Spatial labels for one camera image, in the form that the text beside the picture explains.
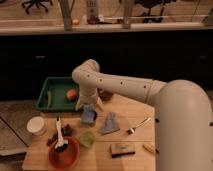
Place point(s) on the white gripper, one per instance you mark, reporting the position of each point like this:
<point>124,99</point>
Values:
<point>88,95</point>

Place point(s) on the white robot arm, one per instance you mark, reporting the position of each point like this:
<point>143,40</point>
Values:
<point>183,114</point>

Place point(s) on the metal cup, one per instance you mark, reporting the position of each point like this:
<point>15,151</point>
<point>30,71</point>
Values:
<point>89,118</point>

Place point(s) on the small green cup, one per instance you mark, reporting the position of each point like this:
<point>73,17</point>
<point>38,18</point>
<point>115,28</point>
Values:
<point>87,139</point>

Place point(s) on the white cup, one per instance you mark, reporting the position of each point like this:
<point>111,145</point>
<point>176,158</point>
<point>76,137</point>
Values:
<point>36,126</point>

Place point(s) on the dark sponge block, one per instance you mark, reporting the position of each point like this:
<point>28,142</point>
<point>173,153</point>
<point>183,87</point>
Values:
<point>119,149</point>

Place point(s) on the red apple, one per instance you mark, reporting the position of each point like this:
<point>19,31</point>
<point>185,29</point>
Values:
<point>71,95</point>

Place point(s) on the dark brown bowl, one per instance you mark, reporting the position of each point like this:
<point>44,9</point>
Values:
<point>105,95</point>

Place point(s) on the green plastic tray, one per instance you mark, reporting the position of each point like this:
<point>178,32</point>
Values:
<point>53,98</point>

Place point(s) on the blue cloth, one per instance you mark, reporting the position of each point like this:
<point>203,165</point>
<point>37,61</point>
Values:
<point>110,124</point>

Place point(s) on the dark grape bunch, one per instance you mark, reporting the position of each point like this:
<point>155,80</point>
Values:
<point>66,131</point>

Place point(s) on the white dish brush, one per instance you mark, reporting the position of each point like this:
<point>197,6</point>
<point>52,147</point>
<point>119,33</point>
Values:
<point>61,143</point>

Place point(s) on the metal fork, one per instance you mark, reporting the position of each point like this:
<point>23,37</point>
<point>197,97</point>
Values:
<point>132,129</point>

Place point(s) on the orange plastic bowl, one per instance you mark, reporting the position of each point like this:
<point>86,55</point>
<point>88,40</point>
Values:
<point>66,159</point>

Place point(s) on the yellow banana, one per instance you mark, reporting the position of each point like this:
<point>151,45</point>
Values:
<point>149,147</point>

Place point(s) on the black office chair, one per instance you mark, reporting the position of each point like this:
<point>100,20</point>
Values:
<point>38,3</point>

